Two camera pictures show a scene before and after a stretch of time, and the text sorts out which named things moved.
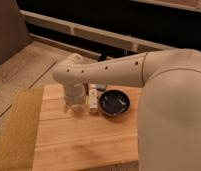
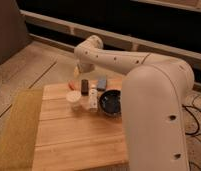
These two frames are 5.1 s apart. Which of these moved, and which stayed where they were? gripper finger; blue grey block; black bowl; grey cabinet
Moved: gripper finger
Stayed: blue grey block; grey cabinet; black bowl
